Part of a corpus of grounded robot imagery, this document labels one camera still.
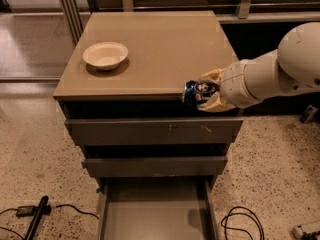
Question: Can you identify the white paper bowl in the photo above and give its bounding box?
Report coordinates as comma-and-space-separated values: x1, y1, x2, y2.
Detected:
83, 42, 128, 71

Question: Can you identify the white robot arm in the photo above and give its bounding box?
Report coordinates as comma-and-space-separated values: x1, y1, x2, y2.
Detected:
197, 22, 320, 113

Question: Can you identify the white power strip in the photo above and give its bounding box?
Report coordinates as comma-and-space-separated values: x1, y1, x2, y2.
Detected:
292, 221, 320, 240

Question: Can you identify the metal shelf rack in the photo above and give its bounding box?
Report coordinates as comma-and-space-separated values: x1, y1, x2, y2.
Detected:
60, 0, 320, 43

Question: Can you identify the grey drawer cabinet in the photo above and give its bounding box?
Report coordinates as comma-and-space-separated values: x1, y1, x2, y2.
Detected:
53, 10, 256, 195

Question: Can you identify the grey top drawer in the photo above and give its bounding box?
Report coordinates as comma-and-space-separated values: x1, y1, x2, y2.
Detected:
65, 117, 243, 146

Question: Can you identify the blue pepsi can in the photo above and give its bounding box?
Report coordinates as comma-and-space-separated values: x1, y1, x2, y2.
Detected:
181, 80, 219, 108

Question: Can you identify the grey open bottom drawer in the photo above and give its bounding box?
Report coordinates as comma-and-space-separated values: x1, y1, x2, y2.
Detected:
97, 177, 218, 240

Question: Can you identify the grey middle drawer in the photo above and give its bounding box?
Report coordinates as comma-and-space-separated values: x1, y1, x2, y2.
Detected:
83, 156, 227, 178

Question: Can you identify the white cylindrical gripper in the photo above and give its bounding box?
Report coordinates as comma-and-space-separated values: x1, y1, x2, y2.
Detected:
197, 59, 262, 113

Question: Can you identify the black rod on floor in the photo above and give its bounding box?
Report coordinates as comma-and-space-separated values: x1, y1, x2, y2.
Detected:
24, 196, 51, 240

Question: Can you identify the black power adapter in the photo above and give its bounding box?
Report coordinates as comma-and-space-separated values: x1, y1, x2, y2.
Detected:
16, 205, 36, 217

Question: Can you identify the black coiled cable right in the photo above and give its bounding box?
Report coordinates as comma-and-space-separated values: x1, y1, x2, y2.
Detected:
220, 206, 265, 240

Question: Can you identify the black cable left floor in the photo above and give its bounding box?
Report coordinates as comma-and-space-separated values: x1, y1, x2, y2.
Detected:
0, 203, 100, 240

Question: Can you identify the dark small floor object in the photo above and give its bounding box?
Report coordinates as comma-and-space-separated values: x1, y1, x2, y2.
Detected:
299, 105, 318, 123

